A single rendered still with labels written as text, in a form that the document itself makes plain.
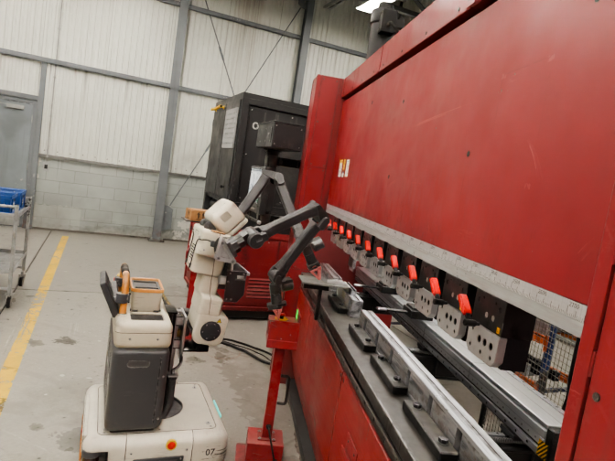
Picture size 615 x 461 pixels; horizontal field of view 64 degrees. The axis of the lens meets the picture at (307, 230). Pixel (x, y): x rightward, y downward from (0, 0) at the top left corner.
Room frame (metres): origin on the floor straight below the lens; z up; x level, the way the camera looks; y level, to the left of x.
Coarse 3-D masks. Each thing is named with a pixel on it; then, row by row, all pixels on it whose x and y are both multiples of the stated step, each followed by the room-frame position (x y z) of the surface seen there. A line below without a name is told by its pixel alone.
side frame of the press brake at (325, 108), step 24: (312, 96) 3.71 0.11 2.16; (336, 96) 3.60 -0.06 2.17; (312, 120) 3.58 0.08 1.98; (336, 120) 3.60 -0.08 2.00; (312, 144) 3.58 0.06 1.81; (336, 144) 3.61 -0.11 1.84; (312, 168) 3.59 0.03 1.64; (312, 192) 3.59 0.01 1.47; (336, 264) 3.63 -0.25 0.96; (360, 264) 3.66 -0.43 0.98; (360, 288) 3.66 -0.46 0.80; (288, 312) 3.58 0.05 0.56; (288, 360) 3.59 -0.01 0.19
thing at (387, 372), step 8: (376, 360) 1.84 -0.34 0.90; (384, 360) 1.86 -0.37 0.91; (376, 368) 1.82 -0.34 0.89; (384, 368) 1.78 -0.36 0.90; (392, 368) 1.79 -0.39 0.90; (384, 376) 1.72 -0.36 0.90; (392, 376) 1.70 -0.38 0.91; (392, 384) 1.63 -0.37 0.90; (400, 384) 1.64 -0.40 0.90; (392, 392) 1.62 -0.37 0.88; (400, 392) 1.62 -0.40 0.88
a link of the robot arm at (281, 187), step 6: (276, 174) 2.85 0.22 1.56; (276, 180) 2.84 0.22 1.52; (282, 180) 2.83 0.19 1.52; (276, 186) 2.85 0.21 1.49; (282, 186) 2.85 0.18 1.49; (282, 192) 2.84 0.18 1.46; (288, 192) 2.85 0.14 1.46; (282, 198) 2.82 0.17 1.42; (288, 198) 2.82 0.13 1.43; (288, 204) 2.81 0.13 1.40; (288, 210) 2.79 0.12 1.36; (294, 210) 2.80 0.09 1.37; (300, 222) 2.79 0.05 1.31; (294, 228) 2.75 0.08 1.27; (300, 228) 2.75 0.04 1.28; (294, 234) 2.77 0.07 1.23
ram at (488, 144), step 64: (512, 0) 1.39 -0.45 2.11; (576, 0) 1.11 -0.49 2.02; (448, 64) 1.75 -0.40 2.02; (512, 64) 1.32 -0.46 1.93; (576, 64) 1.06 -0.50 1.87; (384, 128) 2.42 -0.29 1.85; (448, 128) 1.66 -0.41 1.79; (512, 128) 1.26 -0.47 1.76; (576, 128) 1.02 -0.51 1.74; (384, 192) 2.24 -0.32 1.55; (448, 192) 1.57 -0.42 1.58; (512, 192) 1.21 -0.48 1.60; (576, 192) 0.98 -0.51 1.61; (512, 256) 1.15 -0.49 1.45; (576, 256) 0.95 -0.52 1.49; (576, 320) 0.91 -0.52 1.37
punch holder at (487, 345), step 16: (480, 304) 1.25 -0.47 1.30; (496, 304) 1.18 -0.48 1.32; (480, 320) 1.23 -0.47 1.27; (496, 320) 1.16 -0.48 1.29; (512, 320) 1.14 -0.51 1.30; (528, 320) 1.14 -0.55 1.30; (480, 336) 1.21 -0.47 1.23; (496, 336) 1.15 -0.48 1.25; (512, 336) 1.14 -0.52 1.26; (528, 336) 1.15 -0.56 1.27; (480, 352) 1.20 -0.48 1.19; (496, 352) 1.14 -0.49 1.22; (512, 352) 1.15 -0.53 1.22; (528, 352) 1.15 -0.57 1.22; (512, 368) 1.15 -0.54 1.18
